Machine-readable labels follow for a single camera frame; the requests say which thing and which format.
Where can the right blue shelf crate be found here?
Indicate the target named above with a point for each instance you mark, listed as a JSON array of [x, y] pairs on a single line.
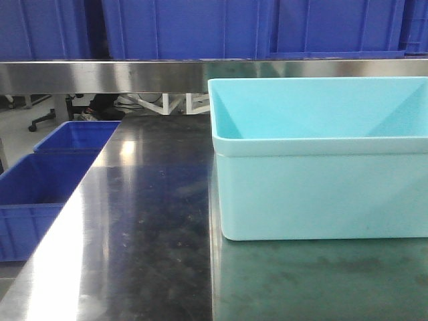
[[337, 29]]

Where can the large blue shelf crate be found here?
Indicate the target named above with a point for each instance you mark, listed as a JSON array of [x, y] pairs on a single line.
[[188, 30]]

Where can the near blue floor bin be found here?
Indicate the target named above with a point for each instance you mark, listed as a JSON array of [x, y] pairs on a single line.
[[33, 193]]

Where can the white metal frame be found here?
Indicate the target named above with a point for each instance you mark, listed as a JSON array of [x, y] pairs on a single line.
[[166, 104]]

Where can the blue floor bin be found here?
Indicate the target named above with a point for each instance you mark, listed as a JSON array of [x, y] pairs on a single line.
[[77, 136], [33, 193]]

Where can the far right blue crate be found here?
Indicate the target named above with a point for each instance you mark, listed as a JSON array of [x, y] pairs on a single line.
[[415, 27]]

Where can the left blue shelf crate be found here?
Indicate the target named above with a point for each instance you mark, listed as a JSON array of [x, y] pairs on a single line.
[[44, 30]]

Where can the light blue plastic bin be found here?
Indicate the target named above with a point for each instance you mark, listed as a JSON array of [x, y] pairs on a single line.
[[320, 158]]

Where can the stainless steel shelf rail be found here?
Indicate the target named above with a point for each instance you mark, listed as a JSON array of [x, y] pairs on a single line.
[[188, 76]]

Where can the black office chair base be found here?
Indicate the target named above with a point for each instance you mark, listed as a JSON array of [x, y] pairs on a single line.
[[49, 116]]

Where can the far blue floor bin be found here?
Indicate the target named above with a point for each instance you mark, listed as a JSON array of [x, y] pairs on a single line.
[[77, 136]]

